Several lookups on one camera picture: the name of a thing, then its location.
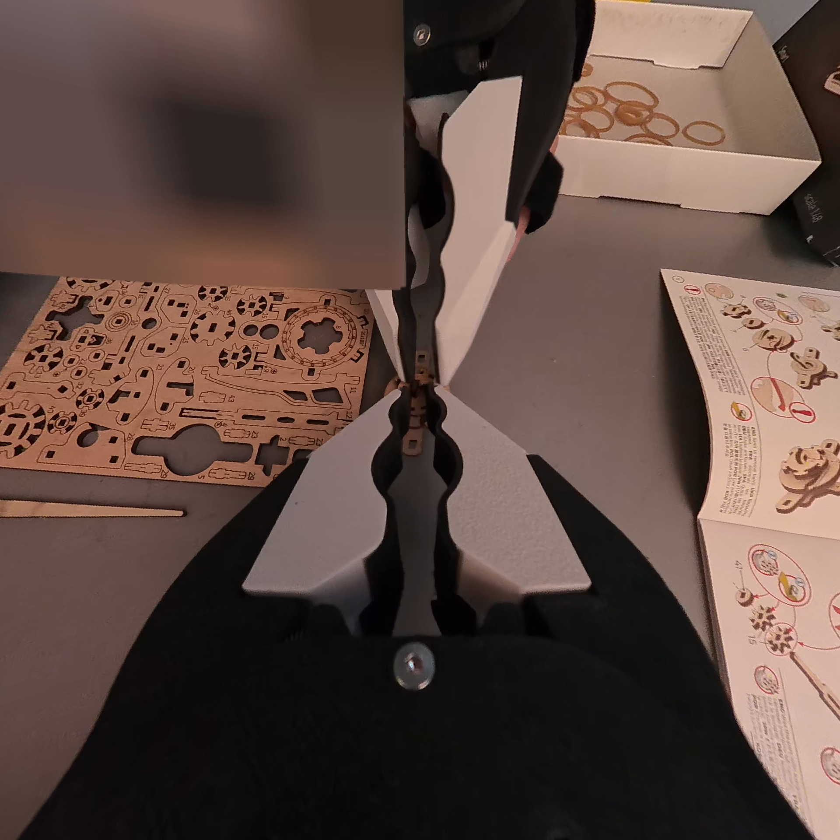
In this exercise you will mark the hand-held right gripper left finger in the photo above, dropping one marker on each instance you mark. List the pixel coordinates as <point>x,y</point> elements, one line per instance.
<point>315,525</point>

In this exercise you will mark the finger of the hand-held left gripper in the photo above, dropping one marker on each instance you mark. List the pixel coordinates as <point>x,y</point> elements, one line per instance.
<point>482,197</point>
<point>387,321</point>

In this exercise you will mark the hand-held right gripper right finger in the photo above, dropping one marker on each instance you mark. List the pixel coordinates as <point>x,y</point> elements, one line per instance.
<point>512,525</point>

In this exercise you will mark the open instruction booklet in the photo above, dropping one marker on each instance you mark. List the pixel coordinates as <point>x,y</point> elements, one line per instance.
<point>754,459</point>

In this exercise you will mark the pile of tan rubber bands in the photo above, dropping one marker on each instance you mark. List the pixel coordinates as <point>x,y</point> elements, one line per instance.
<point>630,111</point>

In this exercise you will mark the small wooden model assembly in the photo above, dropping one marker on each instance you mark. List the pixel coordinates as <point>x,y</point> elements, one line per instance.
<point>415,436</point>

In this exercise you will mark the pointed wooden stick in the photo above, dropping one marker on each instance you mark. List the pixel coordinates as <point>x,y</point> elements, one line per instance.
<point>79,508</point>

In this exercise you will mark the black model kit box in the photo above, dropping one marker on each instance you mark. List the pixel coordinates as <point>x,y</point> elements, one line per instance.
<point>820,197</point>

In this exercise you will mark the white cardboard tray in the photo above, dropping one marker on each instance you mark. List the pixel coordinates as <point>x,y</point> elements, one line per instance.
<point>656,177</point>

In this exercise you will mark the person's left hand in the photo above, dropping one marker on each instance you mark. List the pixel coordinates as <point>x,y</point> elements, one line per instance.
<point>523,229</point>

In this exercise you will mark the laser-cut wooden parts sheet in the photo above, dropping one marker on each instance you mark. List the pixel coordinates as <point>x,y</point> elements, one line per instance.
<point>229,387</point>

